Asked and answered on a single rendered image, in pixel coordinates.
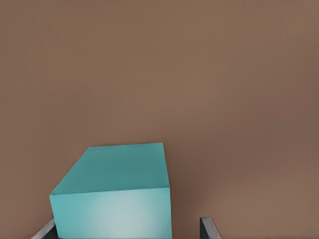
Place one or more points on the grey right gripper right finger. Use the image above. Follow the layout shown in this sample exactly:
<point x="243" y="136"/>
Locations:
<point x="208" y="229"/>

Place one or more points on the blue cube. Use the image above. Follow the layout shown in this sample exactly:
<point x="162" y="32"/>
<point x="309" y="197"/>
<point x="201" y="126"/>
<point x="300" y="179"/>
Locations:
<point x="117" y="194"/>

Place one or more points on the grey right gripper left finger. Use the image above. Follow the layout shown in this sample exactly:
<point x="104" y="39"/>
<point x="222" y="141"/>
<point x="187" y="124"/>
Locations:
<point x="45" y="231"/>

